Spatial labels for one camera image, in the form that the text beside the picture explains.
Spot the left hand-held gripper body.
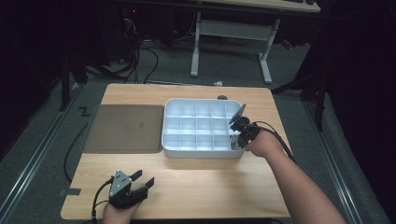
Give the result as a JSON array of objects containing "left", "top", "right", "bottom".
[{"left": 108, "top": 169, "right": 148, "bottom": 210}]

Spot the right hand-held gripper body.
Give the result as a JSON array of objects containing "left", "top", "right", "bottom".
[{"left": 229, "top": 104, "right": 261, "bottom": 147}]

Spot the white compartment storage box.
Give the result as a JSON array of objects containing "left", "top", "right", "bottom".
[{"left": 161, "top": 98, "right": 248, "bottom": 160}]

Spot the person's right hand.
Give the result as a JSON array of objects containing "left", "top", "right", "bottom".
[{"left": 245, "top": 130, "right": 283, "bottom": 159}]

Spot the person's left hand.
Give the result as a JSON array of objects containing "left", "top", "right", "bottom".
[{"left": 102, "top": 200, "right": 141, "bottom": 224}]

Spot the brown flat lid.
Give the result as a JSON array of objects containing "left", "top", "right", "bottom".
[{"left": 82, "top": 104, "right": 165, "bottom": 155}]

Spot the grey tape piece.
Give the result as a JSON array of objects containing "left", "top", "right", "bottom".
[{"left": 58, "top": 188, "right": 82, "bottom": 197}]

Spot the black metal stand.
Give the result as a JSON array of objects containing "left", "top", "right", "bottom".
[
  {"left": 270, "top": 59, "right": 330, "bottom": 133},
  {"left": 58, "top": 52, "right": 89, "bottom": 112}
]

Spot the white-legged desk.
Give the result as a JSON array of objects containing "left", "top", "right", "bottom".
[{"left": 190, "top": 0, "right": 321, "bottom": 85}]

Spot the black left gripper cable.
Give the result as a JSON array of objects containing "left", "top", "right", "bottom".
[{"left": 91, "top": 176, "right": 116, "bottom": 224}]

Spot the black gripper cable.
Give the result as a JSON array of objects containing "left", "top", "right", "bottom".
[
  {"left": 252, "top": 120, "right": 296, "bottom": 163},
  {"left": 91, "top": 176, "right": 116, "bottom": 224}
]

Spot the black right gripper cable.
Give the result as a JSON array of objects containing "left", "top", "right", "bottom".
[{"left": 252, "top": 120, "right": 296, "bottom": 163}]

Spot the black floor cable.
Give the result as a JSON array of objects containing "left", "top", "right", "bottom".
[{"left": 63, "top": 122, "right": 90, "bottom": 183}]

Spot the metal floor rail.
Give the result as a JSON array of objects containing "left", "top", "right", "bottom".
[
  {"left": 302, "top": 99, "right": 364, "bottom": 224},
  {"left": 0, "top": 83, "right": 80, "bottom": 220}
]

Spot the bundle of black cables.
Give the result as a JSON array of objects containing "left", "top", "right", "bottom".
[{"left": 120, "top": 17, "right": 160, "bottom": 85}]

